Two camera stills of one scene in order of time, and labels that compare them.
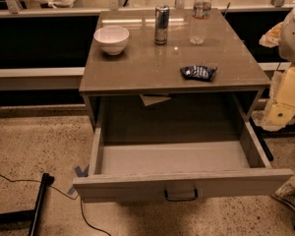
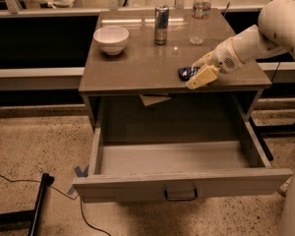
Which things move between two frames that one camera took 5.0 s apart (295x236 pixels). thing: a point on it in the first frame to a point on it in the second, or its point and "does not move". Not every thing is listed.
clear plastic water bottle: [202, 12] does not move
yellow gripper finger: [271, 38] to [203, 61]
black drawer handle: [181, 199] does not move
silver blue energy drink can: [161, 24] does not move
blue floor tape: [81, 173] does not move
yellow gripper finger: [287, 98] to [204, 77]
